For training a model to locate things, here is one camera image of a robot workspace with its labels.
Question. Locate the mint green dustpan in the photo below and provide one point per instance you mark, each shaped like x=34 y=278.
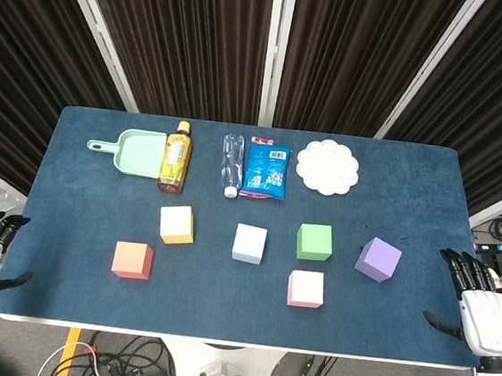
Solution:
x=138 y=153

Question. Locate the purple foam cube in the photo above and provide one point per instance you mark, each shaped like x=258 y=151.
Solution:
x=379 y=259

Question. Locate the blue felt table cover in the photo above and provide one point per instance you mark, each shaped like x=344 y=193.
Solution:
x=222 y=293

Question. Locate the red foam cube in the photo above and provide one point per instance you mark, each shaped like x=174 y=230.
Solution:
x=131 y=260

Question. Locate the amber tea bottle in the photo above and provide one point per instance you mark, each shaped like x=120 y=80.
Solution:
x=175 y=157

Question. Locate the yellow foam cube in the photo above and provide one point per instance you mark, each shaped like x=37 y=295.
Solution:
x=176 y=223

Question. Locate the clear plastic bag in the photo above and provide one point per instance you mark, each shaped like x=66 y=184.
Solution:
x=6 y=202

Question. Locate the white flower paint palette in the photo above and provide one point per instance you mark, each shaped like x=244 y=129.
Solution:
x=327 y=167

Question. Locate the light blue foam cube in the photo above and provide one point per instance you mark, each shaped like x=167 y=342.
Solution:
x=249 y=241

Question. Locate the blue snack bag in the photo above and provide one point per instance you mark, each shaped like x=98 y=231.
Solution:
x=266 y=167

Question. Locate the pink foam cube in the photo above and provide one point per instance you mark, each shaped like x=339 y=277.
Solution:
x=306 y=288

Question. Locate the clear empty plastic bottle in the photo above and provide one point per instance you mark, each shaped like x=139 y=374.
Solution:
x=232 y=159

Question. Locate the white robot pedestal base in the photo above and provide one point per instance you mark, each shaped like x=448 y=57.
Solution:
x=222 y=373

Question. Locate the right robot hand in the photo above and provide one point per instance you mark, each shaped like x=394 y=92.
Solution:
x=488 y=321

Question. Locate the green foam cube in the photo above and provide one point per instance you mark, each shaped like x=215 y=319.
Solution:
x=315 y=242

